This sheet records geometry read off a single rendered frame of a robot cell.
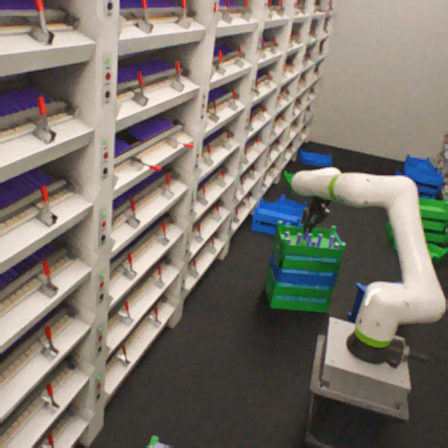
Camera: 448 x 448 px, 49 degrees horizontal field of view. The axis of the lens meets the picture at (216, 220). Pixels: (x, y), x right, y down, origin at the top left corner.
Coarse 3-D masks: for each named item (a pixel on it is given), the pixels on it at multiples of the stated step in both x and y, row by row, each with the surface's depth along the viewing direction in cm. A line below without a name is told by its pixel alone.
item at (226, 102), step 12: (228, 84) 247; (216, 96) 231; (228, 96) 238; (240, 96) 247; (216, 108) 221; (228, 108) 232; (240, 108) 241; (216, 120) 210; (228, 120) 228; (204, 132) 197
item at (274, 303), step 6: (270, 294) 254; (270, 300) 252; (276, 300) 250; (282, 300) 250; (288, 300) 250; (294, 300) 251; (270, 306) 251; (276, 306) 251; (282, 306) 252; (288, 306) 252; (294, 306) 252; (300, 306) 252; (306, 306) 252; (312, 306) 252; (318, 306) 252; (324, 306) 253; (324, 312) 254
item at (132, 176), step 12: (168, 108) 186; (168, 120) 188; (180, 120) 187; (120, 132) 163; (192, 132) 187; (132, 144) 161; (144, 156) 159; (156, 156) 163; (168, 156) 168; (120, 168) 147; (132, 168) 150; (144, 168) 153; (120, 180) 142; (132, 180) 146; (120, 192) 143
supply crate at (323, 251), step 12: (276, 228) 253; (288, 228) 254; (300, 228) 254; (300, 240) 252; (324, 240) 255; (336, 240) 249; (288, 252) 237; (300, 252) 238; (312, 252) 238; (324, 252) 238; (336, 252) 238
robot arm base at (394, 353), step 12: (348, 336) 173; (348, 348) 168; (360, 348) 165; (372, 348) 163; (384, 348) 164; (396, 348) 164; (408, 348) 166; (372, 360) 163; (384, 360) 165; (396, 360) 164
